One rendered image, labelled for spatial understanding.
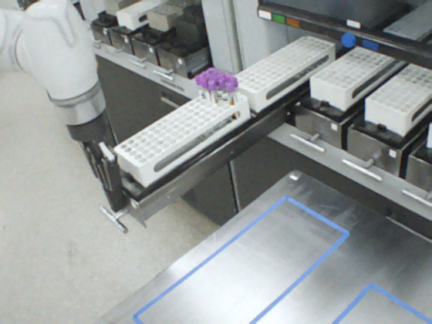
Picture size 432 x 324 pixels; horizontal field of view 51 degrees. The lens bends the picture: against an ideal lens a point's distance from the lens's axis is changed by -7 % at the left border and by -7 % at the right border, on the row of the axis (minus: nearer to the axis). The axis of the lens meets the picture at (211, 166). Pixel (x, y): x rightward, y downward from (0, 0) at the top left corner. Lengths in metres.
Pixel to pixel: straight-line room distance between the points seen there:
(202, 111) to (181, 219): 1.04
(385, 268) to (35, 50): 0.64
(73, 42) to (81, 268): 1.36
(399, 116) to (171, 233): 1.24
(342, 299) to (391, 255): 0.11
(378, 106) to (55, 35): 0.64
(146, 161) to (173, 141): 0.08
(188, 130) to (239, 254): 0.32
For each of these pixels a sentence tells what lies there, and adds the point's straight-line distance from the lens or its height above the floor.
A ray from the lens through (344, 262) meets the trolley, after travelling 0.77.
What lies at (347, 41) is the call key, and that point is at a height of 0.98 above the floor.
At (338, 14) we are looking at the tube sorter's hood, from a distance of 1.04.
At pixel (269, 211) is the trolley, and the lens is 0.85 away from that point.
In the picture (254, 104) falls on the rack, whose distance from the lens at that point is 1.09.
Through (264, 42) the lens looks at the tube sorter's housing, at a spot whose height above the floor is 0.88.
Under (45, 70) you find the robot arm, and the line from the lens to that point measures 0.79.
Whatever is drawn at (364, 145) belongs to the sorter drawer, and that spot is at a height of 0.78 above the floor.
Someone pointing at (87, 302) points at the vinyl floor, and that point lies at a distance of 1.89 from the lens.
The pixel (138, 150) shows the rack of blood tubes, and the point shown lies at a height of 0.86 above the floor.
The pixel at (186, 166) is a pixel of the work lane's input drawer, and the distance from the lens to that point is 0.99.
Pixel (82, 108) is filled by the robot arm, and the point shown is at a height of 1.04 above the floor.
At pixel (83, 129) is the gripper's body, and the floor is 0.99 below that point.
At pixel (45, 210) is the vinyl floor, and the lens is 2.36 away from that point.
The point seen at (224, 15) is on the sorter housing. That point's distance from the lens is 1.33.
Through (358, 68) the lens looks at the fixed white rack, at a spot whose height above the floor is 0.86.
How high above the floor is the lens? 1.42
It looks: 39 degrees down
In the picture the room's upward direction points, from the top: 12 degrees counter-clockwise
